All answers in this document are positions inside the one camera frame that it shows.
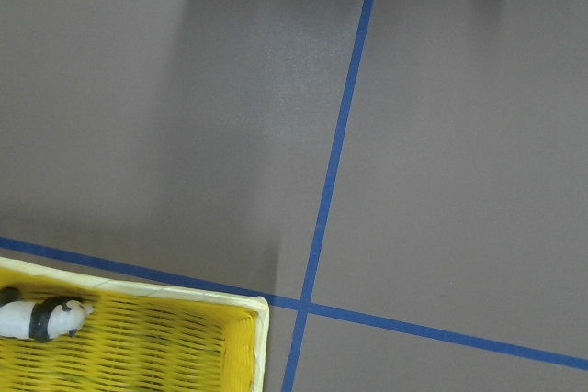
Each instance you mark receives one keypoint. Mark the yellow plastic basket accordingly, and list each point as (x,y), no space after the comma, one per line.
(139,337)

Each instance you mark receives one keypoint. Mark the panda toy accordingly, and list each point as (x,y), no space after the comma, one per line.
(41,321)

